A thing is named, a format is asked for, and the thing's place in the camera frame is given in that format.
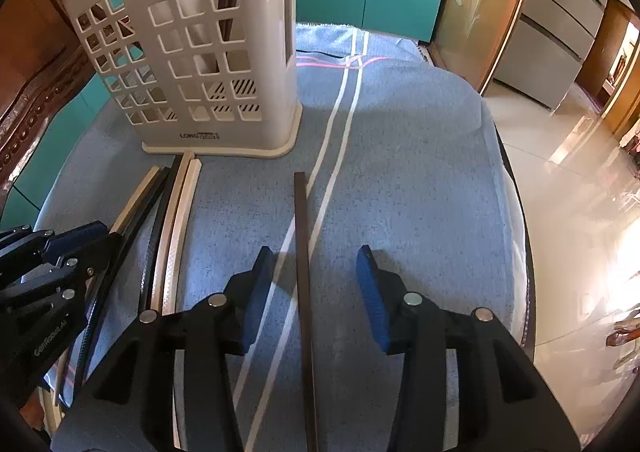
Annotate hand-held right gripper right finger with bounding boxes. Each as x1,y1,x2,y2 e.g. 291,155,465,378
355,243,582,452

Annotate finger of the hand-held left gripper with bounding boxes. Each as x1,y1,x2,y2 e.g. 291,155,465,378
0,220,109,261
0,231,124,314

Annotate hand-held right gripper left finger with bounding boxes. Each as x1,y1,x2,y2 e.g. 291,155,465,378
54,246,276,452

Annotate beige chopstick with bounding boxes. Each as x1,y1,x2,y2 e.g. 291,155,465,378
106,165,162,235
150,152,195,314
160,159,202,315

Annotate perforated plastic utensil holder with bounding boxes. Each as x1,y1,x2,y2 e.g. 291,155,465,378
57,0,304,160

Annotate blue striped towel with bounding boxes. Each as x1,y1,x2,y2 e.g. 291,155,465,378
35,22,526,452

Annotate carved wooden chair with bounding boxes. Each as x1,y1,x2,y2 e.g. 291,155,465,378
0,0,101,193

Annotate wooden chair with slim legs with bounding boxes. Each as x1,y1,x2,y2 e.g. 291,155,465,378
606,302,640,348

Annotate etched glass sliding door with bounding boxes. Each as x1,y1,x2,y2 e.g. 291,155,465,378
430,0,543,93

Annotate wooden interior door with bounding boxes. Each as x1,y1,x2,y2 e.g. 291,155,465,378
575,0,640,133

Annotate grey refrigerator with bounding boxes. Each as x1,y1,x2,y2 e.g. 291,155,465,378
492,0,631,110

